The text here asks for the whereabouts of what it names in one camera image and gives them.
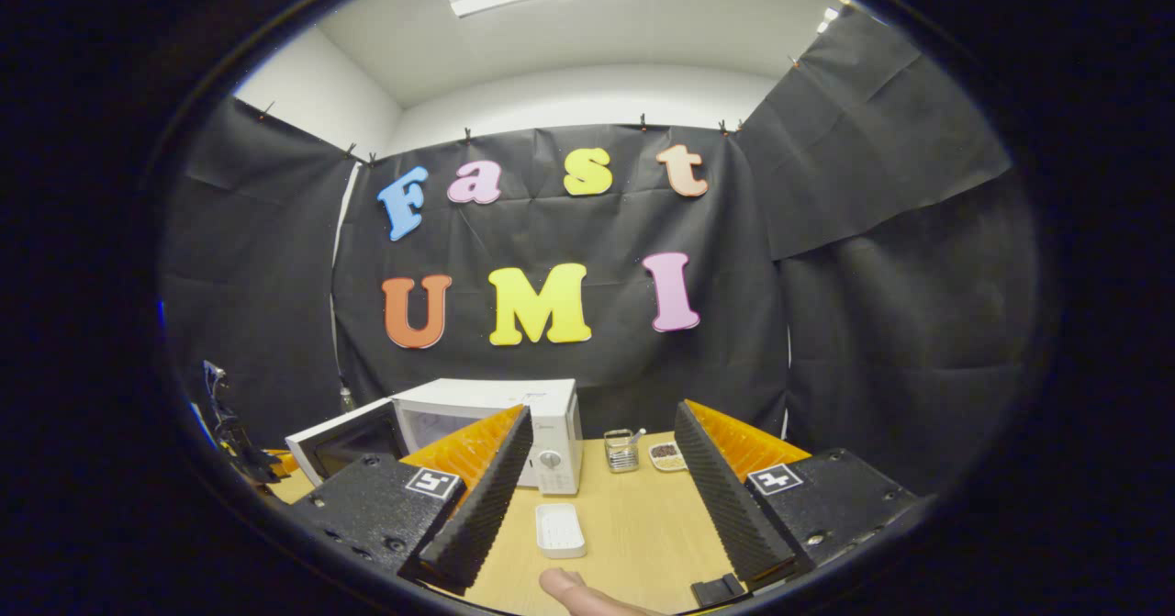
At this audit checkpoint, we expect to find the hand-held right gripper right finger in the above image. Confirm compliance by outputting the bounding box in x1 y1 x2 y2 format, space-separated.
675 400 923 594

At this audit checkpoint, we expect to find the black plastic block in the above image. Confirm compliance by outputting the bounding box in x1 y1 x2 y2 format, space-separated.
690 574 747 609

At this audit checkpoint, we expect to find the metal mesh basket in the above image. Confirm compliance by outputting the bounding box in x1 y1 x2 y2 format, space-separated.
604 428 647 474

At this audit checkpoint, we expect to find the white microwave oven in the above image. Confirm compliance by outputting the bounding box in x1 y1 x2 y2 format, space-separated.
285 378 584 496

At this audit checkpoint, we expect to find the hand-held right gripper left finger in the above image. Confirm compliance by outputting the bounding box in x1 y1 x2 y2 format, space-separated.
275 405 535 596

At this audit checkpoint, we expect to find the white rectangular dish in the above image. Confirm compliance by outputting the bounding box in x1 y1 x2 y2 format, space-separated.
535 503 587 559

